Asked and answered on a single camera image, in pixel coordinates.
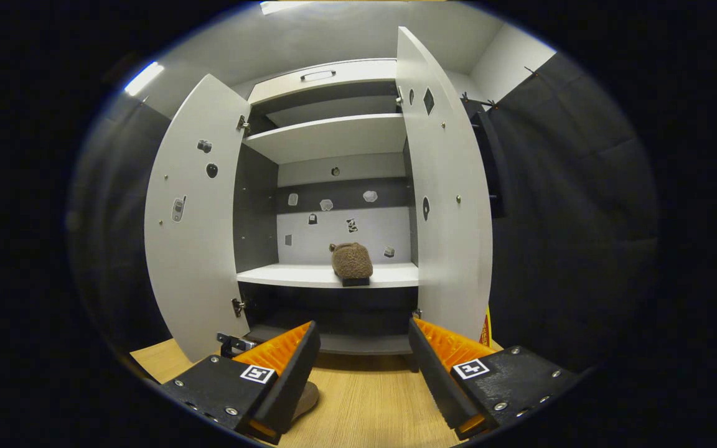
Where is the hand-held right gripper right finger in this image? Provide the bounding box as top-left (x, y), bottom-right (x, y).
top-left (408, 317), bottom-right (580, 441)

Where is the black backdrop cloth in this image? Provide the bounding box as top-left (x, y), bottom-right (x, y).
top-left (66, 53), bottom-right (661, 374)

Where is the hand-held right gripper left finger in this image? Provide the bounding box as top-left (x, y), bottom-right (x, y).
top-left (159, 320), bottom-right (322, 446)

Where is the white cabinet door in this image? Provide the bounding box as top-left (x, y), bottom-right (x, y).
top-left (144, 73), bottom-right (252, 363)
top-left (396, 26), bottom-right (494, 349)

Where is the long ceiling light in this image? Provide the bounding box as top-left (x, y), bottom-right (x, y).
top-left (260, 0), bottom-right (334, 16)
top-left (123, 61), bottom-right (165, 97)

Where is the brown fuzzy shoe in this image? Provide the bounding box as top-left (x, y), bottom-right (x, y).
top-left (290, 381), bottom-right (320, 422)
top-left (329, 242), bottom-right (374, 287)

